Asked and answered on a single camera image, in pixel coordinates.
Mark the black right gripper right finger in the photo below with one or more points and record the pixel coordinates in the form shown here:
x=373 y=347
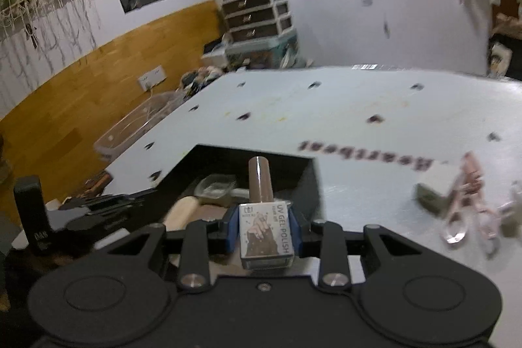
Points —
x=384 y=290

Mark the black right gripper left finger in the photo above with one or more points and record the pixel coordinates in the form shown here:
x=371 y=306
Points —
x=117 y=295

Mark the pink eyelash curler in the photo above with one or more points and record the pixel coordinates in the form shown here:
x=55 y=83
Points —
x=468 y=211

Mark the white three drawer unit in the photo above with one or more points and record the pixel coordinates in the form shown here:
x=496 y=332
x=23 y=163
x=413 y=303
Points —
x=248 y=20

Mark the clear plastic storage bin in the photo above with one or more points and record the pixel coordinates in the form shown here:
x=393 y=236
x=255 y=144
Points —
x=135 y=124

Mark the black storage box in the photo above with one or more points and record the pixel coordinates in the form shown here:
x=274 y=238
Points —
x=107 y=214

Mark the beige plastic scoop tool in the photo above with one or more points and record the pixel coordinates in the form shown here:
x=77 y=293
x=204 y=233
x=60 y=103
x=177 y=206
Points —
x=218 y=187

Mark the white usb charger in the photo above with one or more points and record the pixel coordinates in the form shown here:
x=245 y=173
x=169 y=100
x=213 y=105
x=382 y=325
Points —
x=435 y=188

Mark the wooden oval block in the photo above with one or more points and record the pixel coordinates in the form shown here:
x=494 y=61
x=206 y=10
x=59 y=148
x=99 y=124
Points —
x=179 y=214

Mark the white wall power socket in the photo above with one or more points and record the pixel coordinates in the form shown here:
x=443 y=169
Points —
x=152 y=78

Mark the gel polish bottle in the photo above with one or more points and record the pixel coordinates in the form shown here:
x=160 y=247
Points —
x=264 y=227

